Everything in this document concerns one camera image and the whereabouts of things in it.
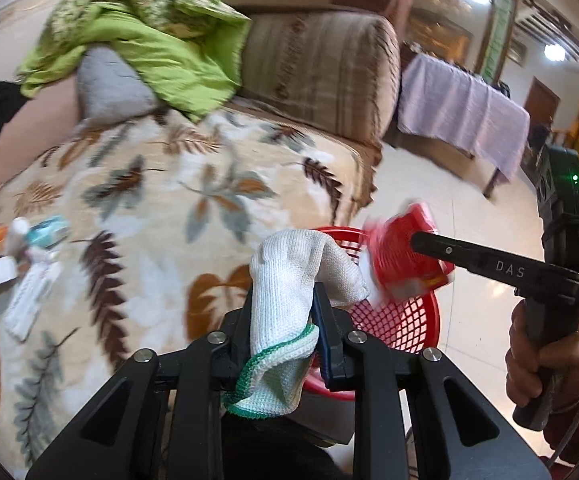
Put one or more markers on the green quilt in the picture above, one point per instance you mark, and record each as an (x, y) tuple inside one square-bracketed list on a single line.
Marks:
[(134, 35)]

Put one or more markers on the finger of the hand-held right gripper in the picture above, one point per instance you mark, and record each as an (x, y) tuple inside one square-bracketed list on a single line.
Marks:
[(489, 260)]

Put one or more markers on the red snack packet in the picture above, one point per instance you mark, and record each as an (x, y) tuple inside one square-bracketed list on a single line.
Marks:
[(394, 252)]

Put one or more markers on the grey quilted pillow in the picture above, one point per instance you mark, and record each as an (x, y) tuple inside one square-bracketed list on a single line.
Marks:
[(109, 85)]

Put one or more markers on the person's right hand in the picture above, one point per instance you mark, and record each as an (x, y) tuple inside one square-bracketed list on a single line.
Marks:
[(562, 355)]

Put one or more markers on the wooden door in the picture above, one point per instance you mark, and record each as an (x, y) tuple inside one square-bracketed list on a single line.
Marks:
[(542, 105)]

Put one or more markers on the teal tissue packet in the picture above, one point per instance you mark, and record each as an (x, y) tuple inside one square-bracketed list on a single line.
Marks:
[(49, 232)]

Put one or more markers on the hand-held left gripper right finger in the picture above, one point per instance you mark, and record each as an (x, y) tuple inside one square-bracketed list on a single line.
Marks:
[(320, 332)]

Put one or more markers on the leaf print blanket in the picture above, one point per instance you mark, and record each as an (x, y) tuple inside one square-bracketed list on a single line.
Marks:
[(169, 200)]

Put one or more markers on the small white bottle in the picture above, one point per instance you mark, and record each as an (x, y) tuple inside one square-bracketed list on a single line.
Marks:
[(17, 235)]

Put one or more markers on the white flat packet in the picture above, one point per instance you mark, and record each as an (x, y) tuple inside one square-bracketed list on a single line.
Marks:
[(31, 297)]

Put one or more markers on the white knitted glove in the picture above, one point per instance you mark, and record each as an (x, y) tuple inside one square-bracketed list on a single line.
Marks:
[(279, 280)]

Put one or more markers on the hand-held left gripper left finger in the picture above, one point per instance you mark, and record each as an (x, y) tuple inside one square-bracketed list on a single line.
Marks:
[(235, 342)]

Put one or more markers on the table with lilac cloth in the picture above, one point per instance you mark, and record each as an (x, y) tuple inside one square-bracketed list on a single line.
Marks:
[(459, 110)]

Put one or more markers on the red plastic mesh basket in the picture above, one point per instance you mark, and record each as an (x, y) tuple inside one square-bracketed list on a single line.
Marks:
[(394, 327)]

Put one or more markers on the brown striped sofa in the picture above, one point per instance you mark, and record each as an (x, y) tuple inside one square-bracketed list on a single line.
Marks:
[(319, 60)]

